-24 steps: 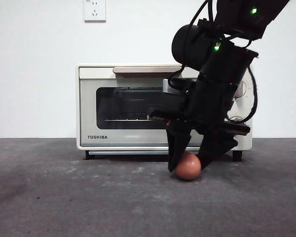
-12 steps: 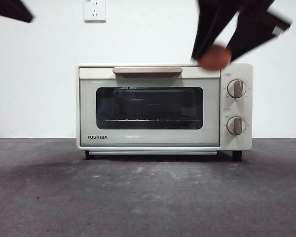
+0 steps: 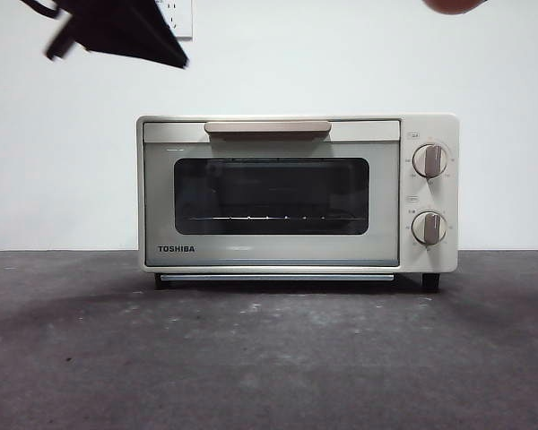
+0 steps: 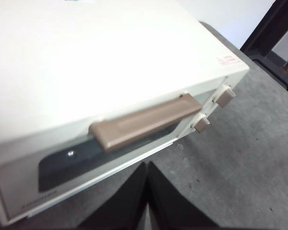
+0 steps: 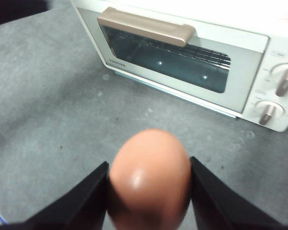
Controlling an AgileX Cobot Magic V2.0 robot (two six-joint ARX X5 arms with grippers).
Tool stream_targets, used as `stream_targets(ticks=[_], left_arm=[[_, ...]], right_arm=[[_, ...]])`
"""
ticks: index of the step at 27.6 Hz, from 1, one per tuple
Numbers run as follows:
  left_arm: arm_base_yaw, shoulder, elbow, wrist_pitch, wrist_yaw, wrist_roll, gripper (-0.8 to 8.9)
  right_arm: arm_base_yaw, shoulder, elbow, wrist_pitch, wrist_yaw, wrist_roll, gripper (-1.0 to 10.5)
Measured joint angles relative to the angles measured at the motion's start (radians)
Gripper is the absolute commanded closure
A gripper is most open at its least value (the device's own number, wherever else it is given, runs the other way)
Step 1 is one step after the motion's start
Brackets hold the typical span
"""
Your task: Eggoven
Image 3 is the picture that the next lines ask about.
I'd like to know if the chrome wire oven rack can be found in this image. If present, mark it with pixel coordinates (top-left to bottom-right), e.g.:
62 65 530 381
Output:
188 214 369 223

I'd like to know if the black cable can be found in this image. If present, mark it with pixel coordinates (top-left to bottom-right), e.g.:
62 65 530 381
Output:
20 0 58 20

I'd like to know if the glass oven door with handle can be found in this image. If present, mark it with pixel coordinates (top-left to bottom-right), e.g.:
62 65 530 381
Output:
141 118 403 269

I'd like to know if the silver oven crumb tray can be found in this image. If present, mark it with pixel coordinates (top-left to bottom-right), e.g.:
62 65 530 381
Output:
160 273 395 283

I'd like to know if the brown egg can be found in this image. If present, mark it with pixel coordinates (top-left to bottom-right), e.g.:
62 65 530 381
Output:
423 0 481 14

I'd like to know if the cream and beige oven knob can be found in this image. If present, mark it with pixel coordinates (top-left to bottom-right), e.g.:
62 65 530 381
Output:
411 210 448 246
412 142 449 179

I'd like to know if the white wall socket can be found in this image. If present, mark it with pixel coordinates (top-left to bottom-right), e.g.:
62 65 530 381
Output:
155 0 194 41

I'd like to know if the cream Toshiba toaster oven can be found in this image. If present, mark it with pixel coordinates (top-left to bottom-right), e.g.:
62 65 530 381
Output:
134 112 460 293

